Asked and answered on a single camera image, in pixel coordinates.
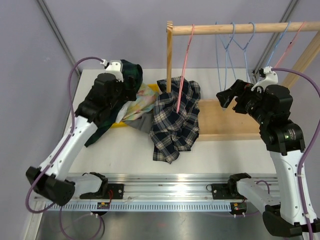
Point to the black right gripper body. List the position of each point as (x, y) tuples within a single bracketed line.
[(250, 100)]

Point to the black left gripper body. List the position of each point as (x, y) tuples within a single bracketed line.
[(124, 94)]

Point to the white grey garment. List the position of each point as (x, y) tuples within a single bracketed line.
[(125, 113)]

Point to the pastel floral garment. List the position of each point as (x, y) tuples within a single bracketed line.
[(142, 100)]

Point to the dark green plaid skirt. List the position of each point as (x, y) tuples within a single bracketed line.
[(112, 112)]

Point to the navy white plaid skirt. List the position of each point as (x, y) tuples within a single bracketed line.
[(174, 131)]

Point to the pink wire hanger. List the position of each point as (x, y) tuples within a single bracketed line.
[(182, 77), (290, 46)]

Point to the grey pleated skirt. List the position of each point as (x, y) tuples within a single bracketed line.
[(144, 123)]

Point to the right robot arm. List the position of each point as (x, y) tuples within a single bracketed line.
[(292, 214)]

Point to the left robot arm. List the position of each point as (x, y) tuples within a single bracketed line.
[(50, 179)]

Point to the yellow plastic tray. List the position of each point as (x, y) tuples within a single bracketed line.
[(125, 120)]

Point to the wooden clothes rack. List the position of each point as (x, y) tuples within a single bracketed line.
[(215, 123)]

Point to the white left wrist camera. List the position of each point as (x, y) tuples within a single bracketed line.
[(113, 67)]

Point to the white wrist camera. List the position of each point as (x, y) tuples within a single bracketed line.
[(269, 77), (113, 67)]

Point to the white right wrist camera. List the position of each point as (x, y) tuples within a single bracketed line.
[(269, 77)]

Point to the aluminium mounting rail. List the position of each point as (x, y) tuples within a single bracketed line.
[(165, 193)]

